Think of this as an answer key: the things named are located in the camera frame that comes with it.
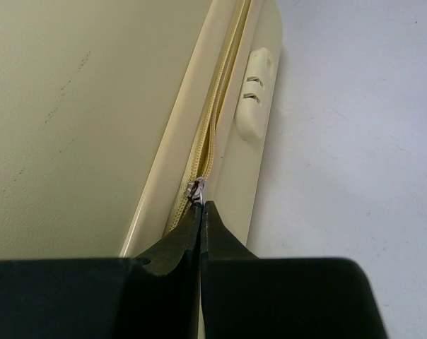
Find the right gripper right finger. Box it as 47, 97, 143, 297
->
200, 202, 387, 338

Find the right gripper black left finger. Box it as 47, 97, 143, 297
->
0, 205, 203, 338

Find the yellow suitcase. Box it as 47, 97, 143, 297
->
0, 1, 282, 261

